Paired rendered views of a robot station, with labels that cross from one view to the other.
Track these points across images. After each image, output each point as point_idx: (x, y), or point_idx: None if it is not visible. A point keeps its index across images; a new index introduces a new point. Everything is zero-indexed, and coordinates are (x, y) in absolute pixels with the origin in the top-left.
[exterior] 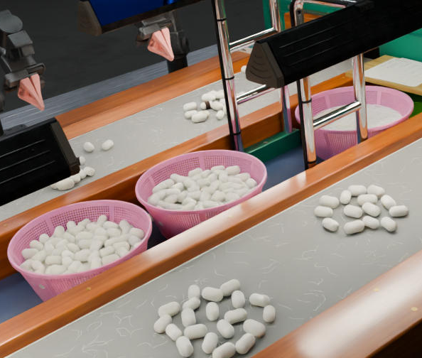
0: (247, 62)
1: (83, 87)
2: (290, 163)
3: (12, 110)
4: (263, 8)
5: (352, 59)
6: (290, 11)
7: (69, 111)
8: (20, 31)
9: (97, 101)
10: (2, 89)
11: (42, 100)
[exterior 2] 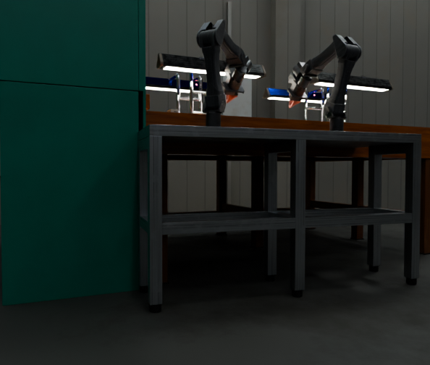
0: (224, 88)
1: (287, 129)
2: None
3: (339, 131)
4: (145, 91)
5: (179, 101)
6: (202, 81)
7: (284, 119)
8: (292, 72)
9: (269, 118)
10: (307, 96)
11: (289, 103)
